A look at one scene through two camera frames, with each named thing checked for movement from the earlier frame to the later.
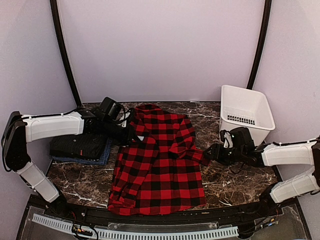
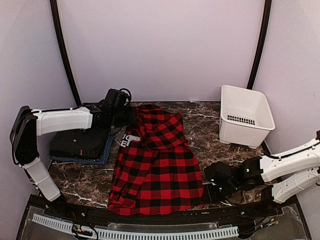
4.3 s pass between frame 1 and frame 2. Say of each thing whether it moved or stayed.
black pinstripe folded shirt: stayed
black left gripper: moved
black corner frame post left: stayed
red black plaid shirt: stayed
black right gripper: moved
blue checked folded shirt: stayed
